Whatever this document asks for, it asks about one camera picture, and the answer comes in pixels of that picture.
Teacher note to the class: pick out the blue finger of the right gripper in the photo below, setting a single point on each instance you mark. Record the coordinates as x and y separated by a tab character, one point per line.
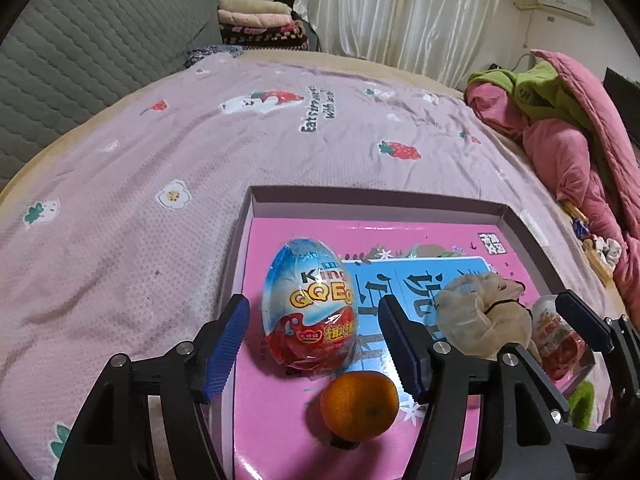
584	321

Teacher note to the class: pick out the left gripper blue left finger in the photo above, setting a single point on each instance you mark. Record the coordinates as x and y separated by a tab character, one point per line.
220	341

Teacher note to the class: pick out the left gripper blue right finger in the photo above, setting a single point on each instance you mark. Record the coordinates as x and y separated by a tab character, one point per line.
408	343

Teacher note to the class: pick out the clear red surprise egg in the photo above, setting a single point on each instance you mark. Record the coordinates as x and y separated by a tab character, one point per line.
559	346

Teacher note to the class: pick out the green fuzzy scrunchie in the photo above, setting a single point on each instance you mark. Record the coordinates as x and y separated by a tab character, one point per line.
581	403

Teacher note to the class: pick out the orange mandarin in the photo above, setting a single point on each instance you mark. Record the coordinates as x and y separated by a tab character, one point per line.
359	406

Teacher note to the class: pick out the blue red surprise egg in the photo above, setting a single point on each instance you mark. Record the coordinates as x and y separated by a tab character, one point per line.
308	313

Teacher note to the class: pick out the white patterned cloth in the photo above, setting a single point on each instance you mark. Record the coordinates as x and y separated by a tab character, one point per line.
608	251

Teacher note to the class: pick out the pink strawberry print blanket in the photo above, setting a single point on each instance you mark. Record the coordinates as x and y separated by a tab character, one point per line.
114	238

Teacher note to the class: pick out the grey box lid tray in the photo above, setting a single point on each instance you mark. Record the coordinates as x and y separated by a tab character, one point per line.
351	204

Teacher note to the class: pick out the pink quilted comforter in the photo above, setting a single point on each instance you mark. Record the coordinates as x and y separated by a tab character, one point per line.
595	171

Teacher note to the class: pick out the green garment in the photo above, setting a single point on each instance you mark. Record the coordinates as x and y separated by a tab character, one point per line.
538	93

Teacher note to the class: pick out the black television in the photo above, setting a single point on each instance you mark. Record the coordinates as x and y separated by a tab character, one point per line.
625	95

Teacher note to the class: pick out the blue patterned cloth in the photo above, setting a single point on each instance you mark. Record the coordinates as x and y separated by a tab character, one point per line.
196	55

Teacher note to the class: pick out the white air conditioner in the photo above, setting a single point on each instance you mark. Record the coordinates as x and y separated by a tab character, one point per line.
577	10

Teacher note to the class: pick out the stack of folded blankets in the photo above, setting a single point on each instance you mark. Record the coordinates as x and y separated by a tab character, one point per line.
261	25

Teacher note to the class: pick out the white satin curtain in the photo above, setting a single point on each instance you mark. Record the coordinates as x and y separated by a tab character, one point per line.
439	39

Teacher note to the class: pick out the grey quilted headboard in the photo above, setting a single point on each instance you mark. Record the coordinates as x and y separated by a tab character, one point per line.
63	61

